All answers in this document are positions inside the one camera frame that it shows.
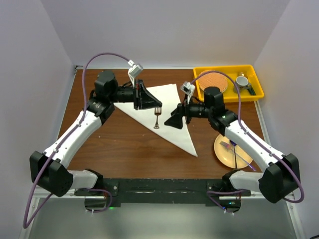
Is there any orange patterned plate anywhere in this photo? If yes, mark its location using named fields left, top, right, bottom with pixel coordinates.
left=197, top=70, right=228, bottom=92

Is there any grey white mug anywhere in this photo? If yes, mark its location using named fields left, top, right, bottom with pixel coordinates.
left=234, top=75, right=251, bottom=93

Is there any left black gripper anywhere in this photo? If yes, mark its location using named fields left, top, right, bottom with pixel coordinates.
left=109, top=79, right=161, bottom=110

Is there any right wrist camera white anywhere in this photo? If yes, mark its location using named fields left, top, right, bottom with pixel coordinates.
left=180, top=82, right=195, bottom=102

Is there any yellow plastic tray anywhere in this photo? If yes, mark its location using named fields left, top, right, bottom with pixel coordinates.
left=193, top=65, right=264, bottom=103

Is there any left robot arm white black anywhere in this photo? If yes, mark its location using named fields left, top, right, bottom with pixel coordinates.
left=29, top=70, right=162, bottom=197

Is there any cream yellow plate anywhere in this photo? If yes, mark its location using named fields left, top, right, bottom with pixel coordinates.
left=213, top=134, right=253, bottom=169

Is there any gold fork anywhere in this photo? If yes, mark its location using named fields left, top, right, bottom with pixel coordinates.
left=154, top=107, right=161, bottom=129

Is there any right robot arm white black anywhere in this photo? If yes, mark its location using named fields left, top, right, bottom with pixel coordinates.
left=164, top=87, right=305, bottom=203

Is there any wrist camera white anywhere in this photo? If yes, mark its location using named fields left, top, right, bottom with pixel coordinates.
left=128, top=60, right=144, bottom=88
left=180, top=82, right=195, bottom=102

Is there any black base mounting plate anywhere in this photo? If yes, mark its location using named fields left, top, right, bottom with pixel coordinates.
left=75, top=179, right=251, bottom=212

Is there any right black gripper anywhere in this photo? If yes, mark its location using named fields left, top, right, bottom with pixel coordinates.
left=164, top=94, right=212, bottom=130

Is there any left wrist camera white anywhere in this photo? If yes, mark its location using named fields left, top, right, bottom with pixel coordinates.
left=128, top=60, right=144, bottom=88

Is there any white cloth napkin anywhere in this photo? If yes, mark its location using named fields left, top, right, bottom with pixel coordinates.
left=113, top=83, right=198, bottom=157

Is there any iridescent purple spoon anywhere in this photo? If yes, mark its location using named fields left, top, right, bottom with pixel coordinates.
left=230, top=140, right=238, bottom=169

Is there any aluminium frame rail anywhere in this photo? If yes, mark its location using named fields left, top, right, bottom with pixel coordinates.
left=254, top=101, right=282, bottom=179

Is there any dark green utensil in tray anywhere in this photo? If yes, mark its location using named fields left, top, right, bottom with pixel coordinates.
left=247, top=86, right=256, bottom=96

